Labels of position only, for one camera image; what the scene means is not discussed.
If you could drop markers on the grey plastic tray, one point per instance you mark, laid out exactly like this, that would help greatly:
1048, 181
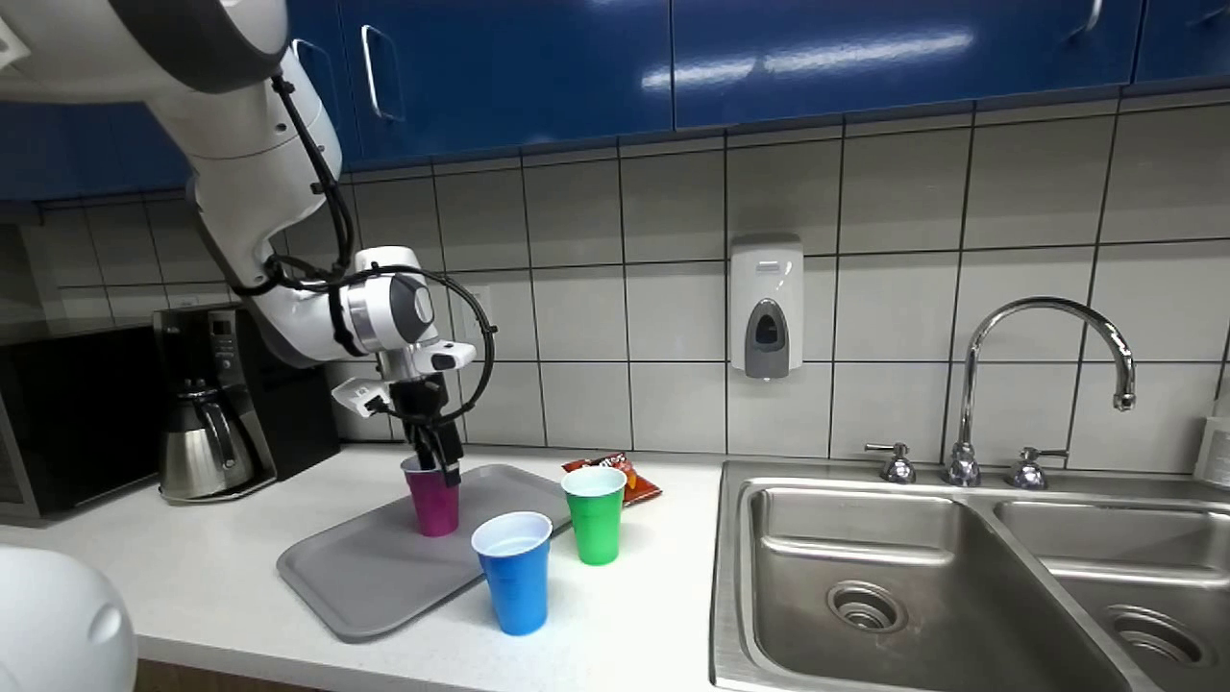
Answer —
369, 562

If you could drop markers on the blue plastic cup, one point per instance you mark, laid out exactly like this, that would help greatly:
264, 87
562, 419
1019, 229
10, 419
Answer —
516, 583

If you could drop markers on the magenta plastic cup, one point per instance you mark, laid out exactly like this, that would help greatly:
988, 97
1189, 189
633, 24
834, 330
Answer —
436, 507

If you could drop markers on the blue upper cabinets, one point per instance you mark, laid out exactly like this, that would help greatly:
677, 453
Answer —
793, 59

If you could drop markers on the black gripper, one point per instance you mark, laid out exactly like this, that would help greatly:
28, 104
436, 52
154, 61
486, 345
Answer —
415, 407

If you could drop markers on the chrome gooseneck faucet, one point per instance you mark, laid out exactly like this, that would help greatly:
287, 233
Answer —
972, 357

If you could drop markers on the white wall soap dispenser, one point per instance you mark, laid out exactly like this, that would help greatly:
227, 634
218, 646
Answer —
766, 309

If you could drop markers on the green plastic cup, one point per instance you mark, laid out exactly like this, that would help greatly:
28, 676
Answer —
595, 520

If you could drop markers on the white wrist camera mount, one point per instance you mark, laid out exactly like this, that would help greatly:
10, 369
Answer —
361, 398

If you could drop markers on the stainless steel double sink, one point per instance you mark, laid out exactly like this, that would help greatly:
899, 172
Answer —
897, 562

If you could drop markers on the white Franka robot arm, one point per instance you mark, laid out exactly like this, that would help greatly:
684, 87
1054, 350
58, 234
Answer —
242, 165

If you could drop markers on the steel coffee carafe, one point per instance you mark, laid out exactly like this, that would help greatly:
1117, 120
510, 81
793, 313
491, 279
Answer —
206, 448

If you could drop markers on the orange Doritos chip bag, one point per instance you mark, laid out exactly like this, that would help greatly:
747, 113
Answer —
639, 484

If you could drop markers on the black microwave oven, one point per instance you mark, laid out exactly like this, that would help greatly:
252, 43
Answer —
78, 415

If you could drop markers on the black coffee maker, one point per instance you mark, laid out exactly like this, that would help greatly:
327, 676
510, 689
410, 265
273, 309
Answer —
218, 369

